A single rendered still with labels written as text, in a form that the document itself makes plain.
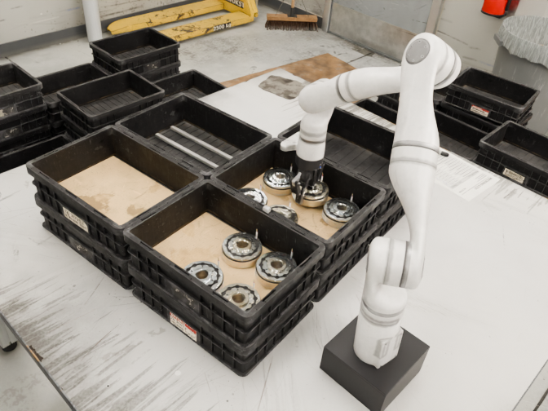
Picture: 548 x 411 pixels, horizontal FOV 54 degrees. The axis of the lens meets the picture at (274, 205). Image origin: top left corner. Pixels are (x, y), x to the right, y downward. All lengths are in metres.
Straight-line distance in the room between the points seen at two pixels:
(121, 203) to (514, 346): 1.12
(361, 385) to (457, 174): 1.05
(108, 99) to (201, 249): 1.53
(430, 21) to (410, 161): 3.45
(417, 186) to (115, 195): 0.89
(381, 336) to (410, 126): 0.44
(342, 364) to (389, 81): 0.64
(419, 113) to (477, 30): 3.29
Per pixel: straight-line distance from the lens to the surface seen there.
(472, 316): 1.58
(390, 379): 1.26
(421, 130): 1.09
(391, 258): 1.04
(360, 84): 1.25
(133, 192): 1.60
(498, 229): 1.90
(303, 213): 1.54
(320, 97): 1.31
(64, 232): 1.63
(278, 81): 2.50
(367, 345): 1.22
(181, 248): 1.41
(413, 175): 1.06
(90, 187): 1.65
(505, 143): 2.83
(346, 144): 1.87
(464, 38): 4.43
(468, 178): 2.09
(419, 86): 1.12
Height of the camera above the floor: 1.81
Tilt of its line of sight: 39 degrees down
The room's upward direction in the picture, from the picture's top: 5 degrees clockwise
